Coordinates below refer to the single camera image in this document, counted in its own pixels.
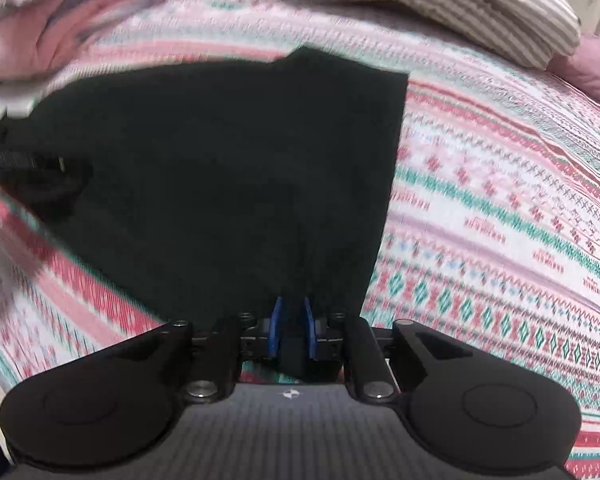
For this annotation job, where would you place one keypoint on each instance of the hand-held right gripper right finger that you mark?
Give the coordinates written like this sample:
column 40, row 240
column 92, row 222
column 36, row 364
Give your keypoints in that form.
column 309, row 327

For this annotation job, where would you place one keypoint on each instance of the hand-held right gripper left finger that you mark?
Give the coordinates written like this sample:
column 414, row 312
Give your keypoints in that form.
column 276, row 327

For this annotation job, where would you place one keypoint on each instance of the black pants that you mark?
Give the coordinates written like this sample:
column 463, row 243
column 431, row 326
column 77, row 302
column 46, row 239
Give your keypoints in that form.
column 230, row 185

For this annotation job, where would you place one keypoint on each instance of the pink quilt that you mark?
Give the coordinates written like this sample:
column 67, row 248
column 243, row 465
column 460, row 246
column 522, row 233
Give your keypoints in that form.
column 55, row 5

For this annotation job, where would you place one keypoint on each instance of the patterned pink bed sheet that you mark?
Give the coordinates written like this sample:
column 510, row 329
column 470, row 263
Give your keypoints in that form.
column 490, row 210

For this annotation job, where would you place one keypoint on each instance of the striped beige pillow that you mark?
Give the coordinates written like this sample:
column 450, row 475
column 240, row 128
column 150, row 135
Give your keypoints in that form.
column 430, row 5

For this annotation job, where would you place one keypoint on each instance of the pink pillow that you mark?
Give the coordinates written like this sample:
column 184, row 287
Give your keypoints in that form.
column 595, row 70

